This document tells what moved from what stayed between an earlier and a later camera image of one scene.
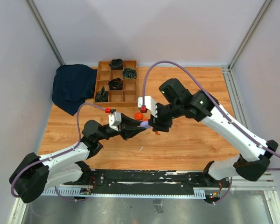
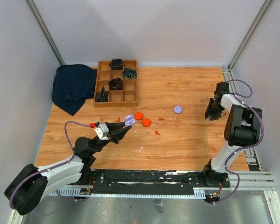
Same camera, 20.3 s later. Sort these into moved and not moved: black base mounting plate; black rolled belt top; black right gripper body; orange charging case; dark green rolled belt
Moved: black right gripper body
Not moved: dark green rolled belt; black base mounting plate; black rolled belt top; orange charging case
